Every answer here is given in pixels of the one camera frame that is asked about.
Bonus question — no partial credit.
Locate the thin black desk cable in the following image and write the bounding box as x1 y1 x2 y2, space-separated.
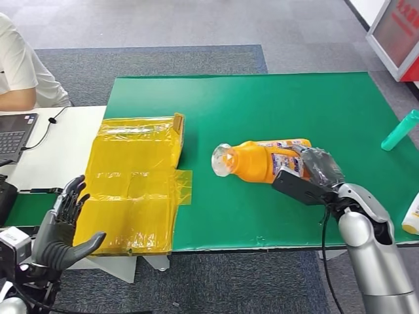
20 107 68 152

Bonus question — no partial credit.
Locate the red and white sign stand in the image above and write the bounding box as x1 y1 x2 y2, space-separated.
365 0 419 83

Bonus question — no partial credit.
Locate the white table support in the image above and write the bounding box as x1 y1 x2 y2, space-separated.
65 255 171 285

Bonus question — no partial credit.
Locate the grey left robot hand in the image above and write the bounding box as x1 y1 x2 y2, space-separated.
31 175 107 271

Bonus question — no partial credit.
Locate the dark laptop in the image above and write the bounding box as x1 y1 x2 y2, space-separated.
0 113 39 167

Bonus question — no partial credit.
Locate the green table mat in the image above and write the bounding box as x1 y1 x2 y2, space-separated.
103 72 419 253

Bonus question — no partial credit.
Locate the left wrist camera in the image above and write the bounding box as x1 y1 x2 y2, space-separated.
0 226 32 283

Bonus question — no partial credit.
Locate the orange bottle with clear cap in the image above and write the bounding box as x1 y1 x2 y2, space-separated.
242 138 313 150
211 141 312 185

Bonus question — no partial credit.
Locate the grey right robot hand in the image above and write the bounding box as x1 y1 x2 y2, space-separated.
292 145 346 192

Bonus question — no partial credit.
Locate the teal plastic bottle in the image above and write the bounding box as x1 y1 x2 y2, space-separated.
380 109 419 152

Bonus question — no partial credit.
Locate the cream plastic bottle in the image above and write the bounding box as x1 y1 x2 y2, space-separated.
401 194 419 236

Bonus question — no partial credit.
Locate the black device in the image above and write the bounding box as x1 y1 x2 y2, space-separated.
0 174 19 226

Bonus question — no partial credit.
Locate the person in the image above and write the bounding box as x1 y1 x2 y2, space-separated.
0 12 72 113

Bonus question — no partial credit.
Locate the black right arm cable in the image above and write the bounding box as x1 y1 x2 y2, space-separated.
322 207 344 314

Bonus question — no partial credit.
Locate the yellow taped cardboard box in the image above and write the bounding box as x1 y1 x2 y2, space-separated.
72 113 193 257

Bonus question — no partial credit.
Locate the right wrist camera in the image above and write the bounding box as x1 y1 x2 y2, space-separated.
271 166 338 207

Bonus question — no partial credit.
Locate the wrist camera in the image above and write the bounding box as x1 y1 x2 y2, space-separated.
271 166 338 207
0 226 32 283

